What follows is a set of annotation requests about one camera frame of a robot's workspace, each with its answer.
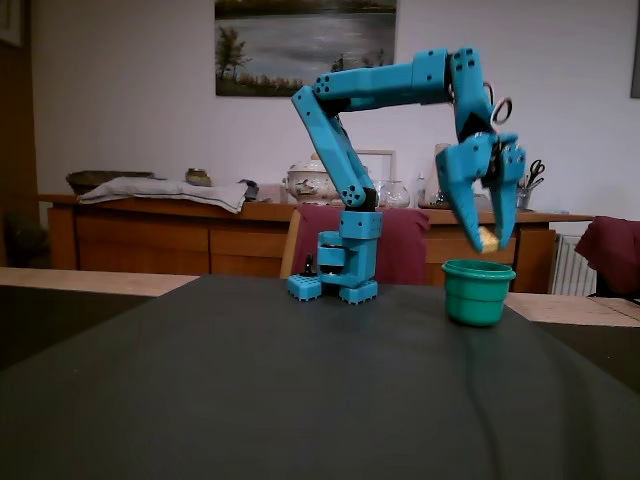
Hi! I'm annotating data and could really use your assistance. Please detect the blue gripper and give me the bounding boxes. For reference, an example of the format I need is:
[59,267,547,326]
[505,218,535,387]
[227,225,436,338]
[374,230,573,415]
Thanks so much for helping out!
[434,130,530,255]

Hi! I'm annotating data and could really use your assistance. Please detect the cream lego brick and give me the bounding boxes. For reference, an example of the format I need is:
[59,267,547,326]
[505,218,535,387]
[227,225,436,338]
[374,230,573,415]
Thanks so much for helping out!
[478,225,501,254]

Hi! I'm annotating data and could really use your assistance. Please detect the tall glass carafe vase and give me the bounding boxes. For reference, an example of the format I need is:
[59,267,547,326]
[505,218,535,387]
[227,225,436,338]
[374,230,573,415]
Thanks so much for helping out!
[417,142,457,211]

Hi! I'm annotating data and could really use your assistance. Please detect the round glass bowl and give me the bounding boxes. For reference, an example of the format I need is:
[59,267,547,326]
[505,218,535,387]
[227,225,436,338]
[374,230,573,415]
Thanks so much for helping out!
[381,179,412,209]

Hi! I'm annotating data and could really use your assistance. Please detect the chair with dark red cover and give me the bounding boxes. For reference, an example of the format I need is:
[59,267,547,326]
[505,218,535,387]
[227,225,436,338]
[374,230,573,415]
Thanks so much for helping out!
[278,204,432,287]

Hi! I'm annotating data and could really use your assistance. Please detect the teal plastic cup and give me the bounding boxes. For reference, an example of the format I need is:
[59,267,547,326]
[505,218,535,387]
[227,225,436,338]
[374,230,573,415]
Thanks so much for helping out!
[441,258,517,328]

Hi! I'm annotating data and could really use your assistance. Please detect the white radiator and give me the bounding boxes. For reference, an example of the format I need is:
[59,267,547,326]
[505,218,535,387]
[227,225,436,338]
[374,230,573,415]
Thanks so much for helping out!
[548,232,600,297]

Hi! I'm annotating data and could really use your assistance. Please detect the dark red armchair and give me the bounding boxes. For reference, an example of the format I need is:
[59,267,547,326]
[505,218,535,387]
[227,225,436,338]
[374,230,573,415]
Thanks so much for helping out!
[573,215,640,302]

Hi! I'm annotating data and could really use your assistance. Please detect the white ceramic tureen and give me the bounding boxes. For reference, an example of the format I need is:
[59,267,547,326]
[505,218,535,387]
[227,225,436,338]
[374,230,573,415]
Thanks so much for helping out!
[284,158,335,206]

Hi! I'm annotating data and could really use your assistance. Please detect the dark grey mat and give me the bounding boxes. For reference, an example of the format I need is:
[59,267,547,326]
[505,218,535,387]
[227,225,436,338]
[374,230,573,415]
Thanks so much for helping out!
[0,273,640,480]

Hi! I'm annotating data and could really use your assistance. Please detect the lake landscape painting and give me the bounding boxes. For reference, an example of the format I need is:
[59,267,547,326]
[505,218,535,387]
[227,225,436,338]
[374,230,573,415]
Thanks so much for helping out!
[214,0,399,99]

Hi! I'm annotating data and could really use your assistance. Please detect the grey folded cloth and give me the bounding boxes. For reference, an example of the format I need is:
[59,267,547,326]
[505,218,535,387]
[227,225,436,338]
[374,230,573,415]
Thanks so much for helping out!
[77,176,260,216]

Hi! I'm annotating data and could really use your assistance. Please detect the wooden sideboard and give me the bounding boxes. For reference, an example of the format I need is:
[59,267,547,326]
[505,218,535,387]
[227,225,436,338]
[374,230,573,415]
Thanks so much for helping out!
[37,192,597,295]

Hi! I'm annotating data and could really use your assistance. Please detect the dark woven basket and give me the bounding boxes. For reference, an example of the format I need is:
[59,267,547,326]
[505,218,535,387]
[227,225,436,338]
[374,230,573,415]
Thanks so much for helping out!
[65,170,156,196]

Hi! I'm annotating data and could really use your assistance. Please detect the black handled scissors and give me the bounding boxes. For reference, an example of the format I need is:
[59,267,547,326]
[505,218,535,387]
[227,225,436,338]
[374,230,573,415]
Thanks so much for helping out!
[524,158,547,191]

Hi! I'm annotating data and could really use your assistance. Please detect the white picture frame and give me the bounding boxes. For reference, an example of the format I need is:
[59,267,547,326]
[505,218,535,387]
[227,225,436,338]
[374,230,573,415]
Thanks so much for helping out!
[353,148,398,183]

